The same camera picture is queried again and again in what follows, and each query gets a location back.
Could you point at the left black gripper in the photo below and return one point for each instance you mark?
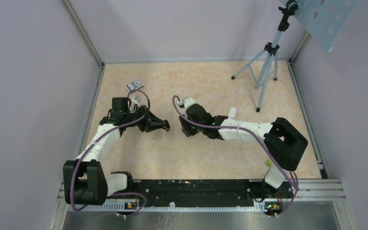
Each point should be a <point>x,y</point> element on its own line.
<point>151,122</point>

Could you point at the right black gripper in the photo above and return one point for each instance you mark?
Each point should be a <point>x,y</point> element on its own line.
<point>186,129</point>

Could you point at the black earbud charging case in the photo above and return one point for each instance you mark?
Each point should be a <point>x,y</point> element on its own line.
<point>167,126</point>

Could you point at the white earbud charging case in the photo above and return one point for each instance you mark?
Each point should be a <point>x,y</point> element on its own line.
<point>232,112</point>

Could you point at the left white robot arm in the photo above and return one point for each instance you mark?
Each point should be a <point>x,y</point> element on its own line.
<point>85,182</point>

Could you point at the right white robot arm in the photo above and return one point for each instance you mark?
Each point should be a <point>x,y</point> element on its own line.
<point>281,141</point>

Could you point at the grey playing card box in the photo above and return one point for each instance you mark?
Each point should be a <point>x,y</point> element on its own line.
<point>134,85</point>

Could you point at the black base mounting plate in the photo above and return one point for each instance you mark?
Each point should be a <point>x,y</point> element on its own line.
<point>204,193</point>

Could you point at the light blue tripod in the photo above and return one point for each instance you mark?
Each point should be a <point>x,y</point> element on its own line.
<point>270,64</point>

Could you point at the perforated blue metal panel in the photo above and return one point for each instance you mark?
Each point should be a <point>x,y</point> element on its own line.
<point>322,19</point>

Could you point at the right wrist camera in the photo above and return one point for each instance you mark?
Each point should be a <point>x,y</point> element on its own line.
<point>186,102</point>

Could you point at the white cable duct rail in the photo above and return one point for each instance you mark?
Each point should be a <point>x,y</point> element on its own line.
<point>121,205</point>

